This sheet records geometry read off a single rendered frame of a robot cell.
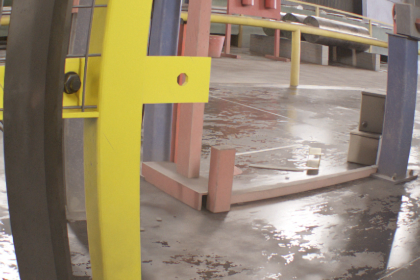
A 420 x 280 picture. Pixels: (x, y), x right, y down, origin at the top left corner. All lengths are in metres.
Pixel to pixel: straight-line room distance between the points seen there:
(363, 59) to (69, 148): 8.93
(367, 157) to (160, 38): 0.93
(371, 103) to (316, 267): 1.16
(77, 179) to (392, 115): 1.14
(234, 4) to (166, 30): 6.10
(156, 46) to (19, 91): 1.48
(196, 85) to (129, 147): 0.13
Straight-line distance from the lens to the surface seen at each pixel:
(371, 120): 2.25
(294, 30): 4.93
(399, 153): 2.01
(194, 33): 1.65
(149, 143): 1.88
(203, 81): 0.68
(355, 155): 2.24
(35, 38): 0.38
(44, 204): 0.40
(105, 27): 0.57
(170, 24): 1.84
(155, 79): 0.65
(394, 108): 2.00
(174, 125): 1.94
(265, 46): 9.85
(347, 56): 10.40
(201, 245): 1.30
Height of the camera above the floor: 0.49
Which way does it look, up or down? 9 degrees down
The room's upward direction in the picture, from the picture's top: 4 degrees clockwise
